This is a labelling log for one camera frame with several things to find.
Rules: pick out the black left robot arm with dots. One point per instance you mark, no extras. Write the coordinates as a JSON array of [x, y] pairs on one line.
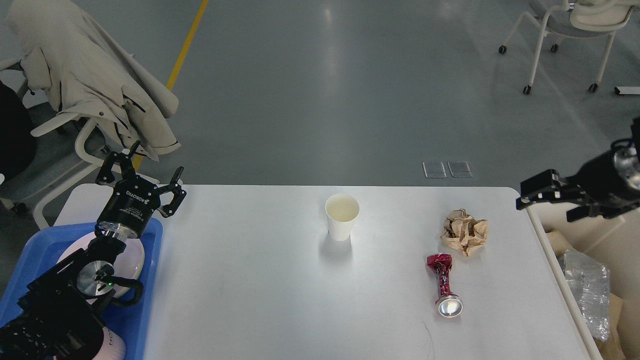
[[62, 308]]

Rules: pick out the white table leg base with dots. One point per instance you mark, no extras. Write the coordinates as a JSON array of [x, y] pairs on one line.
[[627, 90]]

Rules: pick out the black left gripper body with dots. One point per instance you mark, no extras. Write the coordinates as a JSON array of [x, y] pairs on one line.
[[130, 207]]

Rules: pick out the white chair with castors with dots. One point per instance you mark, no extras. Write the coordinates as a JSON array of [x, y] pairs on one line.
[[575, 19]]

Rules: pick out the clear floor plate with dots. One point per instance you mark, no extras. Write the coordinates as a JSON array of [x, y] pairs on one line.
[[460, 169], [434, 170]]

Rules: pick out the clear floor plate left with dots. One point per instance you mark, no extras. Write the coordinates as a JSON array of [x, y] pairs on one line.
[[434, 170]]

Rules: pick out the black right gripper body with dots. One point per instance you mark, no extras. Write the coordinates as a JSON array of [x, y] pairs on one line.
[[612, 181]]

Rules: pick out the red foil glass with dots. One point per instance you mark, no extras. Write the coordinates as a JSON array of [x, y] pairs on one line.
[[448, 304]]

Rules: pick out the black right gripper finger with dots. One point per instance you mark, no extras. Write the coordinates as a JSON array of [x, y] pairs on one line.
[[587, 210], [548, 187]]

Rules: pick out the blue plastic tray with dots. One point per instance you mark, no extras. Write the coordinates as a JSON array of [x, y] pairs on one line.
[[42, 251]]

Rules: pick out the white office chair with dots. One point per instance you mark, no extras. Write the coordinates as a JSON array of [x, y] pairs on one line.
[[68, 148]]

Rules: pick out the aluminium foil tray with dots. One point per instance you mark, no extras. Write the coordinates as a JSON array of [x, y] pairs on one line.
[[589, 282]]

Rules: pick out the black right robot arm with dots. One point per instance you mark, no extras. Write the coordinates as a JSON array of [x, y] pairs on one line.
[[636, 150]]

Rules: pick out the brown paper ball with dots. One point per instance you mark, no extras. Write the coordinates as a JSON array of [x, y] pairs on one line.
[[464, 233]]

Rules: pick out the person in dark clothes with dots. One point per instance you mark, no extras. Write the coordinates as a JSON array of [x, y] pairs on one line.
[[17, 145]]

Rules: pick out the pink plate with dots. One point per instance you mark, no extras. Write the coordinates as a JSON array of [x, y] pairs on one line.
[[132, 260]]

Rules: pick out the clear floor plate right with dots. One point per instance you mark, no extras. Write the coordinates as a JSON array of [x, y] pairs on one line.
[[460, 169]]

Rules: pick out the cream plastic bin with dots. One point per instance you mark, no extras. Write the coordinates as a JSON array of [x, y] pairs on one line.
[[614, 242]]

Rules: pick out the beige jacket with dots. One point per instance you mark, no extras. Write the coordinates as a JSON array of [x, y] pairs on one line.
[[83, 70]]

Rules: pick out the white paper cup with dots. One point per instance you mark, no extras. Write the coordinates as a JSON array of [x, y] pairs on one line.
[[341, 211]]

